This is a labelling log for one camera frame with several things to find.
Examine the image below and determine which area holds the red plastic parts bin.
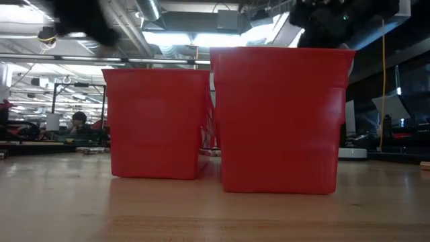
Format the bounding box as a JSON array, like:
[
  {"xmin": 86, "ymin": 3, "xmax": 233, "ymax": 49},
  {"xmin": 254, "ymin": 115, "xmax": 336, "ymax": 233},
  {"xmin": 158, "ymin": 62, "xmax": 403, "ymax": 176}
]
[
  {"xmin": 208, "ymin": 46, "xmax": 357, "ymax": 196},
  {"xmin": 101, "ymin": 68, "xmax": 216, "ymax": 180}
]

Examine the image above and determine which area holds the grey ceiling conduit pipe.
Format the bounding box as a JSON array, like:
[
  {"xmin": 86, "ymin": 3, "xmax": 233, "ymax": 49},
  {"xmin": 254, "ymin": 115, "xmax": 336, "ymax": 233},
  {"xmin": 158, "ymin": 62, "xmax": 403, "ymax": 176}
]
[{"xmin": 0, "ymin": 52, "xmax": 212, "ymax": 66}]

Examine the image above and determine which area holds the white ceiling box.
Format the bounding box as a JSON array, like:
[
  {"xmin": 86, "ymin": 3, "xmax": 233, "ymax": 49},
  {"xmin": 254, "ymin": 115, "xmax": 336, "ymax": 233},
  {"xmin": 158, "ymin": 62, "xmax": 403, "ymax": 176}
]
[{"xmin": 398, "ymin": 0, "xmax": 412, "ymax": 18}]

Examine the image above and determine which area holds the grey ceiling box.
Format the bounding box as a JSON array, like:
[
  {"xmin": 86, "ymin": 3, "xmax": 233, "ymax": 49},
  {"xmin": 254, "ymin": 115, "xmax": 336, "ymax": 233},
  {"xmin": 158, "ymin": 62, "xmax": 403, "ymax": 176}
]
[{"xmin": 216, "ymin": 9, "xmax": 241, "ymax": 35}]

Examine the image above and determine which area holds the person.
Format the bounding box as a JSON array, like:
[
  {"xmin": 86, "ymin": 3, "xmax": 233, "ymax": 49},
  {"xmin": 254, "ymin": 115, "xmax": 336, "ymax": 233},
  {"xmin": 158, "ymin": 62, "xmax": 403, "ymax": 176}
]
[{"xmin": 66, "ymin": 110, "xmax": 93, "ymax": 142}]

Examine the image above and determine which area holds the white paper sign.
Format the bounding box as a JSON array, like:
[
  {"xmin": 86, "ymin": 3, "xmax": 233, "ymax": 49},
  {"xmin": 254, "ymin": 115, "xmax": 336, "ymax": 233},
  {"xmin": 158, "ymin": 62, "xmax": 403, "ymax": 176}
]
[{"xmin": 45, "ymin": 112, "xmax": 61, "ymax": 132}]

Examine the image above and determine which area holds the red and black machine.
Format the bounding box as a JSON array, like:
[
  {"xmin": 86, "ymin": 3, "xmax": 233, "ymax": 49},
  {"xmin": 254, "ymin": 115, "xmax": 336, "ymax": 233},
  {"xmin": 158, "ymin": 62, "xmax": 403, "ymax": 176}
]
[{"xmin": 0, "ymin": 99, "xmax": 42, "ymax": 143}]

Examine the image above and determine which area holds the silver ventilation duct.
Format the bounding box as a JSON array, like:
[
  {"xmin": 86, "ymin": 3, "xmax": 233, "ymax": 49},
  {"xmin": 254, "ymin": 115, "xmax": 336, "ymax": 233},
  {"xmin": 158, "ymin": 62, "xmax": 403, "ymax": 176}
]
[{"xmin": 134, "ymin": 0, "xmax": 163, "ymax": 22}]

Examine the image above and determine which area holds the black hanging cord reel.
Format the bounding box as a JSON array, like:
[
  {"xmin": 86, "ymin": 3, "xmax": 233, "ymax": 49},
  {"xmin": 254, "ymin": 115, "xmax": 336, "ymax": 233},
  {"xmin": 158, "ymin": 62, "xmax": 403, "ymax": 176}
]
[{"xmin": 36, "ymin": 26, "xmax": 60, "ymax": 45}]

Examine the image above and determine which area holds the yellow hanging cable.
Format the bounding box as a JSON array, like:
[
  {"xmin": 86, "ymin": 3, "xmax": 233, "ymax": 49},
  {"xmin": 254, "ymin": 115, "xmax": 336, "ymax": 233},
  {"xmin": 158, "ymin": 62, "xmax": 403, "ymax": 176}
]
[{"xmin": 378, "ymin": 18, "xmax": 387, "ymax": 153}]

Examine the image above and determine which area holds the black metal gantry frame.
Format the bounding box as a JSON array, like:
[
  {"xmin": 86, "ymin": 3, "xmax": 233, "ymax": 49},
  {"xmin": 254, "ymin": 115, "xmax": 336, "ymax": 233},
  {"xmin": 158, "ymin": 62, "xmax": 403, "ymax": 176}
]
[{"xmin": 51, "ymin": 81, "xmax": 107, "ymax": 116}]

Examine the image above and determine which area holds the black aluminium table frame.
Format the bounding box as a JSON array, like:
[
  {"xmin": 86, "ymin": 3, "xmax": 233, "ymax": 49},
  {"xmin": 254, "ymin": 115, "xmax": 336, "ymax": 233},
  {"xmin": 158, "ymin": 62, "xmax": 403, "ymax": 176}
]
[{"xmin": 0, "ymin": 140, "xmax": 430, "ymax": 166}]

